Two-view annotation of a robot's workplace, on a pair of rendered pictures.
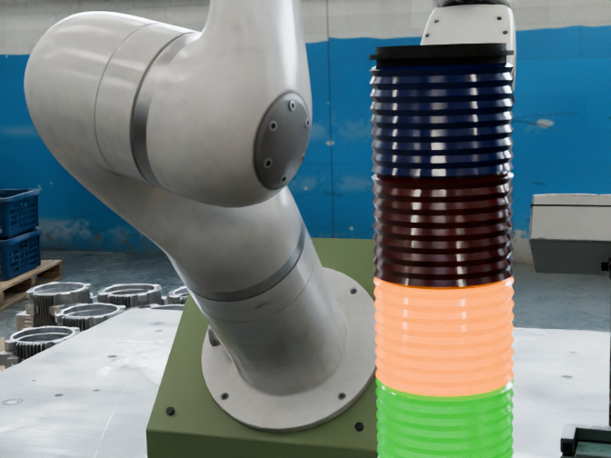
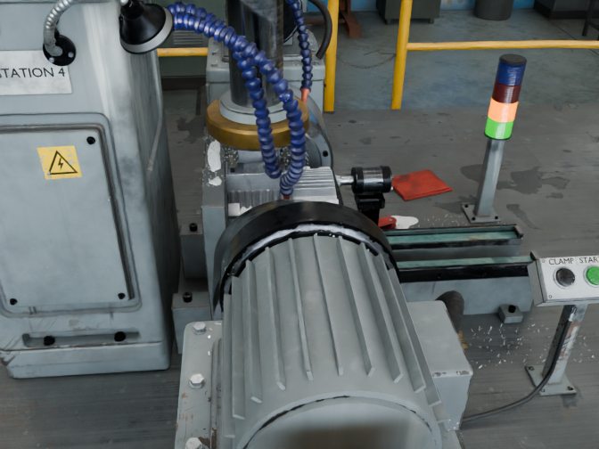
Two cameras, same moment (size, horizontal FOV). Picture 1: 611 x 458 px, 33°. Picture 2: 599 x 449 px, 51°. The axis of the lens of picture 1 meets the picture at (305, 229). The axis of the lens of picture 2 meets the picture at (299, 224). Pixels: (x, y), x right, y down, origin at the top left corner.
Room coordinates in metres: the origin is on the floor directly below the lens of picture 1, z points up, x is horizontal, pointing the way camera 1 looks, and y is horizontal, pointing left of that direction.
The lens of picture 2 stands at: (1.48, -1.06, 1.69)
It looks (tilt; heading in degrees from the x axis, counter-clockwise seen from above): 34 degrees down; 155
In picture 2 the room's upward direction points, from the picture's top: 1 degrees clockwise
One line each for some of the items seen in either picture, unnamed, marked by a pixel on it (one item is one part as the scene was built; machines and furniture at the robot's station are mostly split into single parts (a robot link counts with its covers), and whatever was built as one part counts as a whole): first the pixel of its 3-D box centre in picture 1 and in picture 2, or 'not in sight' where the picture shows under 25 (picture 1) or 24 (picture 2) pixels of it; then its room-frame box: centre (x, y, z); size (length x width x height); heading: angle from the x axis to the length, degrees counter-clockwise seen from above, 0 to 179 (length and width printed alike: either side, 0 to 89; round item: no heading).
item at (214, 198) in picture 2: not in sight; (201, 240); (0.50, -0.81, 0.97); 0.30 x 0.11 x 0.34; 161
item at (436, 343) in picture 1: (443, 326); (503, 108); (0.44, -0.06, 1.10); 0.06 x 0.06 x 0.04
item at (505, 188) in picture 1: (442, 224); (506, 90); (0.44, -0.06, 1.14); 0.06 x 0.06 x 0.04
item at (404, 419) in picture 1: (445, 425); (499, 126); (0.44, -0.06, 1.05); 0.06 x 0.06 x 0.04
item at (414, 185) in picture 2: not in sight; (418, 183); (0.25, -0.13, 0.80); 0.15 x 0.12 x 0.01; 88
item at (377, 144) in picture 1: (441, 118); (510, 70); (0.44, -0.06, 1.19); 0.06 x 0.06 x 0.04
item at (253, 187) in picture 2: not in sight; (259, 177); (0.54, -0.71, 1.11); 0.12 x 0.11 x 0.07; 71
